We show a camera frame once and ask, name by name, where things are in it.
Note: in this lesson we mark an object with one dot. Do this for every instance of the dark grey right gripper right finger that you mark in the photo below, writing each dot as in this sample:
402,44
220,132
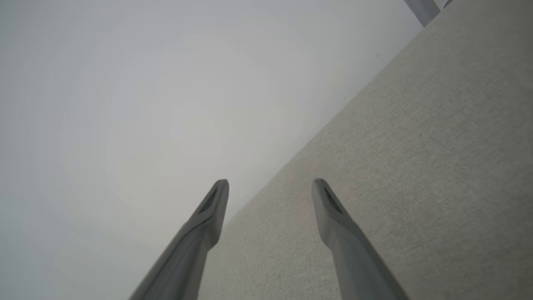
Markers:
354,258

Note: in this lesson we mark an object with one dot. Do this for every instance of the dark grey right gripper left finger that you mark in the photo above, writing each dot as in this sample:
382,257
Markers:
195,246

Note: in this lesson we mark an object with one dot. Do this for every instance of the grey slanted bar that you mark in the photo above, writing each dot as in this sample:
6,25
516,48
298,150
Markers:
422,10

